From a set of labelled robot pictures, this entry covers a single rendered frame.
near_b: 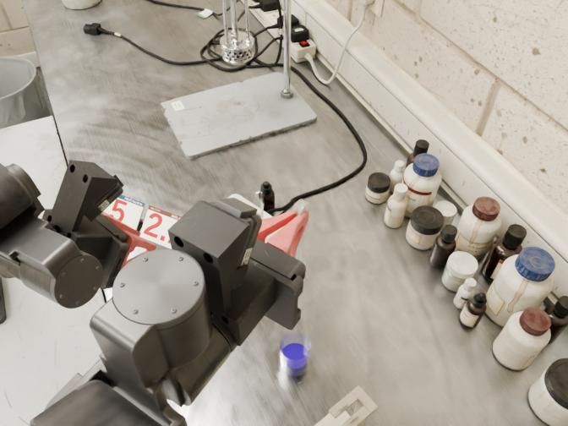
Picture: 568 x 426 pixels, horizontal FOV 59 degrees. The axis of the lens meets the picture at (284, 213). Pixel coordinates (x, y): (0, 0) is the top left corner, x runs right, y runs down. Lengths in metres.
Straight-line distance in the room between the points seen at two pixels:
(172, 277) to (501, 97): 0.69
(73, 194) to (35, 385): 0.32
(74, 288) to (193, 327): 0.24
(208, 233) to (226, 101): 0.84
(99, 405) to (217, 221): 0.14
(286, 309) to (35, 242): 0.26
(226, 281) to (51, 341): 0.53
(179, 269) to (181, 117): 0.82
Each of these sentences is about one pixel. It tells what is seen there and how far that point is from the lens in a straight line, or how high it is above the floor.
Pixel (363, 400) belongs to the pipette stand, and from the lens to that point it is 0.61.
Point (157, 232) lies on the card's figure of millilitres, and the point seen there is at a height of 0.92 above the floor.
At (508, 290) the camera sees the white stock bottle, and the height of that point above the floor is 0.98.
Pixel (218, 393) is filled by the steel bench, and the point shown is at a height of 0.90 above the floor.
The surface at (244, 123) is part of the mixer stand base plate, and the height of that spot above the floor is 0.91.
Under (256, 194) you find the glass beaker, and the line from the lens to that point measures 0.74.
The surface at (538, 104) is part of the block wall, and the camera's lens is 0.86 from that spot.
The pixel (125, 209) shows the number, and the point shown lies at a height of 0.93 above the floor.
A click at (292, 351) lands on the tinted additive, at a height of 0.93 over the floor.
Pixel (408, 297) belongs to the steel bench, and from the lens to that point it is 0.84.
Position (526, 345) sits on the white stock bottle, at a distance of 0.76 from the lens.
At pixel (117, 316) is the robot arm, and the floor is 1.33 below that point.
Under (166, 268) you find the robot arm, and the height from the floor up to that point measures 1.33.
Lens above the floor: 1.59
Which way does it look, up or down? 48 degrees down
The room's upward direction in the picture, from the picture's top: straight up
